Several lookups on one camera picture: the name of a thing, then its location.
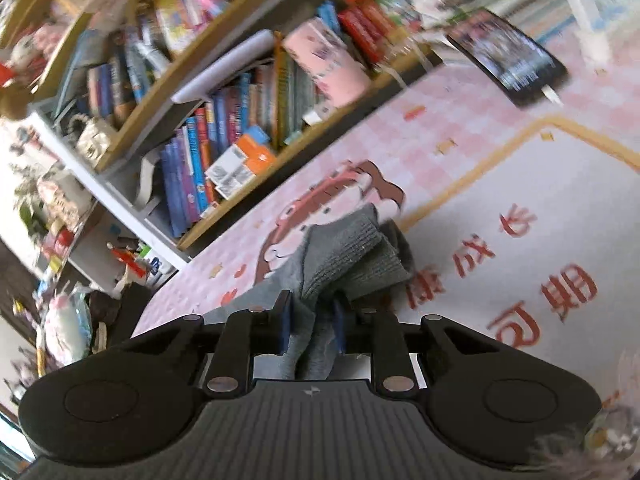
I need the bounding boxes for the small metallic handbag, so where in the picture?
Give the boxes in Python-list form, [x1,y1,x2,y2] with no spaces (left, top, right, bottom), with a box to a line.
[67,112,119,169]

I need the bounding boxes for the white shelf unit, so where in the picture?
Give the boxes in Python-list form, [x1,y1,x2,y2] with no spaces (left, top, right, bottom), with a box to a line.
[27,105,193,273]

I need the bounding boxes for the small white box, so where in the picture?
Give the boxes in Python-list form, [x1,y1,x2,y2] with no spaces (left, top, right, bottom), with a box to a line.
[302,105,333,126]

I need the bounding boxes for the black tablet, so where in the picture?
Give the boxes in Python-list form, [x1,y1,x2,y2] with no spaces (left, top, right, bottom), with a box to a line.
[445,7,571,109]

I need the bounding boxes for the wooden bookshelf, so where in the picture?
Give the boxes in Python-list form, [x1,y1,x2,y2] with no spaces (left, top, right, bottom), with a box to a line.
[0,0,581,253]

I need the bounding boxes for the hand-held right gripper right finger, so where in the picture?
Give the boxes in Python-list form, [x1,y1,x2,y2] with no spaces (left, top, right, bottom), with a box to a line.
[330,295,502,398]

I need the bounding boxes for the orange and white box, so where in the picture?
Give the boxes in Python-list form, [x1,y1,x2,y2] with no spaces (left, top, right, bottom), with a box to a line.
[205,127,277,181]
[214,160,261,201]

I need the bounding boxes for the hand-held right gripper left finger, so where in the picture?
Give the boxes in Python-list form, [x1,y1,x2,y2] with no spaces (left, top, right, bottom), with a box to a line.
[127,290,296,397]

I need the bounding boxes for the pink cartoon printed table mat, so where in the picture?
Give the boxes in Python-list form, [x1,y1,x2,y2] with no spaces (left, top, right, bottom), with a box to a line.
[132,35,640,416]

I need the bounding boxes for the cluttered toy pile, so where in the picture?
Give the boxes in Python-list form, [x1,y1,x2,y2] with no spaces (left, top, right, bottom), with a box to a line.
[10,240,151,376]

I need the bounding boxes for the row of upright books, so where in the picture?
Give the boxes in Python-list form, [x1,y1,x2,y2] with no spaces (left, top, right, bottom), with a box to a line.
[159,57,331,238]

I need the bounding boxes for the grey knit sweater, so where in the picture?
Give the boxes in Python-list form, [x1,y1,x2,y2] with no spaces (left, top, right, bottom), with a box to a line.
[200,204,416,382]

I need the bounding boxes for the red toy figure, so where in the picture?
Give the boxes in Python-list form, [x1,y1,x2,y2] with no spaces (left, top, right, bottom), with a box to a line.
[106,241,152,282]

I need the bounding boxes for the red snack packets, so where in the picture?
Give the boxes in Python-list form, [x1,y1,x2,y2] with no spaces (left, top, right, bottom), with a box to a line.
[332,0,426,63]

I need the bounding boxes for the stack of colourful picture books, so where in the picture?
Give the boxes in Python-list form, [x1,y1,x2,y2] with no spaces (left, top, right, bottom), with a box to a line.
[50,0,241,121]

